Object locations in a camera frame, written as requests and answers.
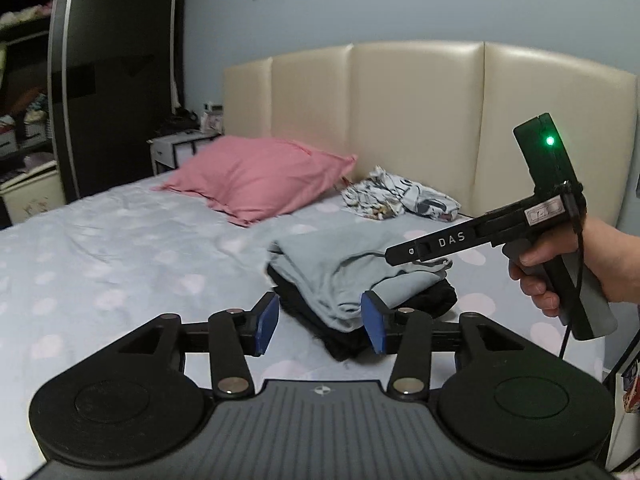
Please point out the small pink box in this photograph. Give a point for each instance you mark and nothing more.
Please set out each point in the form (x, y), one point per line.
(212, 119)

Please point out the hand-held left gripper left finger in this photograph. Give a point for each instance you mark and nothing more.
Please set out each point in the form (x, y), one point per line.
(267, 322)

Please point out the black bag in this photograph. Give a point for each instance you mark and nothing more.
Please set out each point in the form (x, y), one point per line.
(180, 121)

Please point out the black folded clothes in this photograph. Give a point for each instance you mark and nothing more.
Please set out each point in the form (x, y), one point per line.
(435, 300)

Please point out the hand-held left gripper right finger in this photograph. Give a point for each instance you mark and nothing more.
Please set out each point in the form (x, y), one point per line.
(374, 320)

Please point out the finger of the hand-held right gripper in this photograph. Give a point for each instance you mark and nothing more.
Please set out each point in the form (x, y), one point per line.
(435, 262)

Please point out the person's right hand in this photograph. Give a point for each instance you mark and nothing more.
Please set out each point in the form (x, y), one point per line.
(527, 261)

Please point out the dark wardrobe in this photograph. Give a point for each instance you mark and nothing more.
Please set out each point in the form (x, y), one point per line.
(115, 110)

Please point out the cream padded headboard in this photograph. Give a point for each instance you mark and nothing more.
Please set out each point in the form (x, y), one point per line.
(415, 110)

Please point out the white nightstand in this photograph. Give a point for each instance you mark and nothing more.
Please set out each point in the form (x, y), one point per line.
(165, 152)

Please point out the white patterned cloth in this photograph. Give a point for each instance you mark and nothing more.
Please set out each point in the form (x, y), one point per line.
(400, 192)

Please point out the pile of clothes in wardrobe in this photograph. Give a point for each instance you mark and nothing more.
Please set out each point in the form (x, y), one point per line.
(25, 15)

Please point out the person's right forearm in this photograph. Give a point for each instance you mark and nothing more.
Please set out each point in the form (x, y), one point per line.
(629, 270)

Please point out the grey long-sleeve shirt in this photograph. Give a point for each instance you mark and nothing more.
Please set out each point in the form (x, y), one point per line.
(325, 270)

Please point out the pink pillow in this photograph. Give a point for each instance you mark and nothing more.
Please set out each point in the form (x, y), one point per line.
(250, 175)

